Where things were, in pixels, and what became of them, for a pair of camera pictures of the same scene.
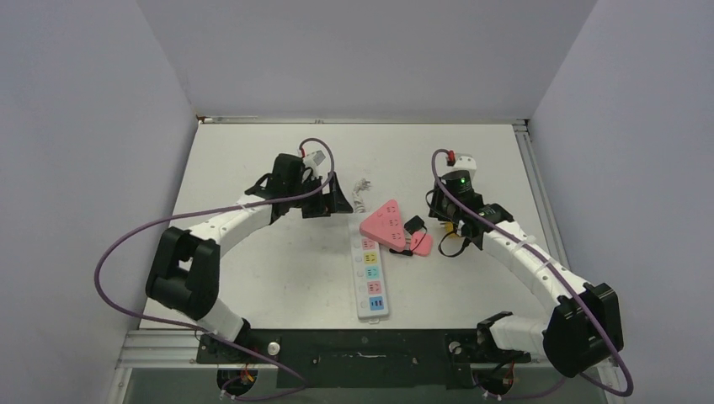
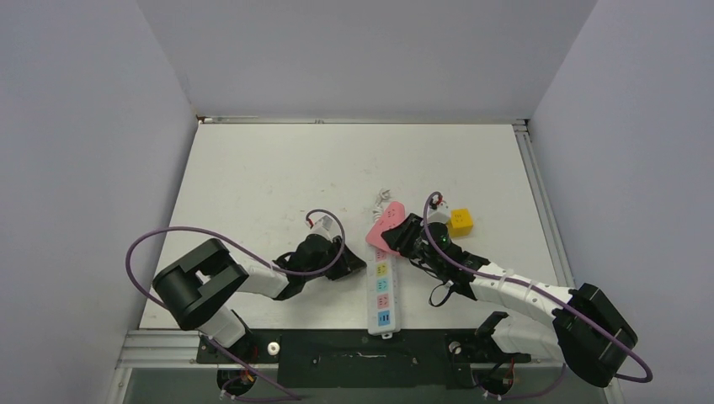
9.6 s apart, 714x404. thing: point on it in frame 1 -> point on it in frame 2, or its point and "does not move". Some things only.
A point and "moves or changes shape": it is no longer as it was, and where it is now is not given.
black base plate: x=358 y=358 does not move
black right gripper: x=436 y=209 -> x=401 y=237
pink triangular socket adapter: x=385 y=226 moves or changes shape
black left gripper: x=327 y=204 -> x=347 y=263
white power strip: x=370 y=290 moves or changes shape
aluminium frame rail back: x=229 y=119 does not move
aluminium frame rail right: x=551 y=222 does not move
